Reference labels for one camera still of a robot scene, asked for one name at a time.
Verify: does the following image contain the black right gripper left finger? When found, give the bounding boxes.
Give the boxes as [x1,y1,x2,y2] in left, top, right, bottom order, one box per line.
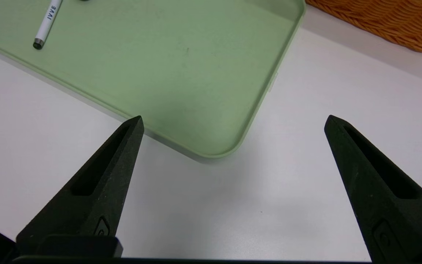
[16,115,145,259]

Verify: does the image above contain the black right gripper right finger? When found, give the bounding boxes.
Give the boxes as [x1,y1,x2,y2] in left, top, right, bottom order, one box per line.
[324,115,422,263]

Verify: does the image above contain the orange wicker basket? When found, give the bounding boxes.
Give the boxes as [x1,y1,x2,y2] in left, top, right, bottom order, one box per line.
[305,0,422,53]

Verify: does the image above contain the light green plastic tray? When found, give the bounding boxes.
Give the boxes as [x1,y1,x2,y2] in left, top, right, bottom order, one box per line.
[0,0,306,160]

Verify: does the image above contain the white pen with dark tip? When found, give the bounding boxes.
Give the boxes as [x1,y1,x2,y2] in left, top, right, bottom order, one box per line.
[33,0,63,50]

